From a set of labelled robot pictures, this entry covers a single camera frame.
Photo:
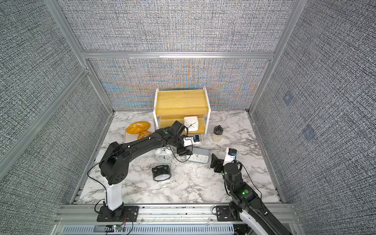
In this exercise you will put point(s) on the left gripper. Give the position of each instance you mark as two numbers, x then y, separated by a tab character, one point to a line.
184	152

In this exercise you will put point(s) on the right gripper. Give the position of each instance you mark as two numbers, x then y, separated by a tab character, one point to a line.
216	162

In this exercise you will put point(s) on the grey rectangular alarm clock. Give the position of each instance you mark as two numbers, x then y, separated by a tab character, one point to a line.
200	156

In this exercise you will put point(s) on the white square alarm clock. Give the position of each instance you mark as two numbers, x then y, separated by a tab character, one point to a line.
192	123

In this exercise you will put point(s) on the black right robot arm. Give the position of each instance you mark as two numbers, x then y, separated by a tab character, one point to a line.
246	204

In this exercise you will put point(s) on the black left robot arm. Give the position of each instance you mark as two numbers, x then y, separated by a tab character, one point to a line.
114	165

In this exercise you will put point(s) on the white twin-bell alarm clock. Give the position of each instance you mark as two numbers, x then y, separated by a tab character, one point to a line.
163	155

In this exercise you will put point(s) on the black twin-bell alarm clock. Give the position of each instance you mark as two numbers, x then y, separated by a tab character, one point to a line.
161	173

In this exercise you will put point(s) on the wooden two-tier shelf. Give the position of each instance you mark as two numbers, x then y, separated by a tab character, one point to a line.
170	106

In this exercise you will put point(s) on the glass jar with black lid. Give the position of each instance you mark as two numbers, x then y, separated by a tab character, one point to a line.
217	134

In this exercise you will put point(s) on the sesame seeded bread loaf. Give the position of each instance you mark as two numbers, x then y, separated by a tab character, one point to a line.
138	127

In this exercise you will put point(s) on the white rectangular tray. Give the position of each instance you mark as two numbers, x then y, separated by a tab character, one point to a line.
131	138

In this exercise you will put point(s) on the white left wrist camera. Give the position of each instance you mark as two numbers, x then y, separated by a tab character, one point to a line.
192	140

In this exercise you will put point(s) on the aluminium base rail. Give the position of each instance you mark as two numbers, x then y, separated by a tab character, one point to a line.
153	219

